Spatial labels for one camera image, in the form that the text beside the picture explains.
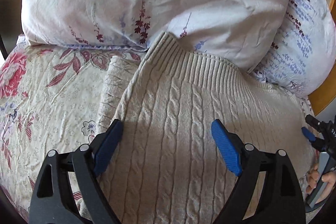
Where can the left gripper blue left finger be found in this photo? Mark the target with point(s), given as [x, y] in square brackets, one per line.
[53, 200]

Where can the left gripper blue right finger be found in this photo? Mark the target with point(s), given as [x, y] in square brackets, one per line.
[281, 200]

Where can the beige cable knit sweater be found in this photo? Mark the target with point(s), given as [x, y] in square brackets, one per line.
[167, 168]

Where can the right hand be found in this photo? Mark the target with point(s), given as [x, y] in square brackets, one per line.
[312, 179]

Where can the floral bed quilt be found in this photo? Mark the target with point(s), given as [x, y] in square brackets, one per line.
[50, 99]

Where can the pink floral front pillow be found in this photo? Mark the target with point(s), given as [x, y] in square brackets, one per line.
[302, 53]

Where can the pink floral pillow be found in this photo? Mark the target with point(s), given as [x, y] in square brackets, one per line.
[240, 31]
[302, 53]

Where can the pink floral back pillow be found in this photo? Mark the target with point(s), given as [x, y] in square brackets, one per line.
[240, 31]

